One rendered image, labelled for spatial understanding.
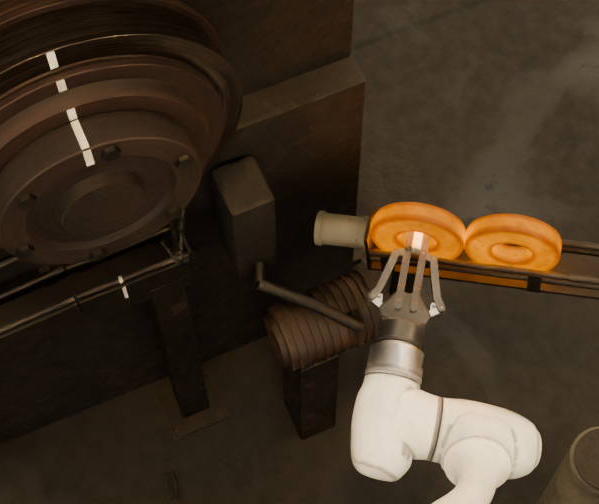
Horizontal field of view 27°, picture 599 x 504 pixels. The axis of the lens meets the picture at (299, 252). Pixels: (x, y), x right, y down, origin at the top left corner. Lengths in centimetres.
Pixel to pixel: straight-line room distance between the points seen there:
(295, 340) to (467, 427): 41
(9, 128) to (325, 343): 86
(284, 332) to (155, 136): 71
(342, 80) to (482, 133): 104
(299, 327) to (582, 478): 54
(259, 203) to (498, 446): 53
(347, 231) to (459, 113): 102
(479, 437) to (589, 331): 97
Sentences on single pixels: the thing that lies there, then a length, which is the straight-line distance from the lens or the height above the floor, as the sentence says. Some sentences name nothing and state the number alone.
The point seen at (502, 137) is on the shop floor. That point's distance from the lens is 305.
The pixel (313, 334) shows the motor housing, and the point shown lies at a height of 52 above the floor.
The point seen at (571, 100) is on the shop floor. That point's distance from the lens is 314.
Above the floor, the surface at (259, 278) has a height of 61.
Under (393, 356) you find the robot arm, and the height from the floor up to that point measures 74.
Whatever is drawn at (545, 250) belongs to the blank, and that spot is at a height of 75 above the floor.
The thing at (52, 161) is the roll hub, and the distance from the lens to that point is 156.
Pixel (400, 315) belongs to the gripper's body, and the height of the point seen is 71.
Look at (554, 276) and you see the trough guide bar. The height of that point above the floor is 71.
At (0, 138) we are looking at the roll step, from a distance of 158.
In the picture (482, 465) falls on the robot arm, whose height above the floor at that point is 76.
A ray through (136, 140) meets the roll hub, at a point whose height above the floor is 124.
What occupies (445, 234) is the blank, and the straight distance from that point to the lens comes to 205.
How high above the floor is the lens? 256
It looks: 63 degrees down
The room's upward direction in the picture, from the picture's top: 1 degrees counter-clockwise
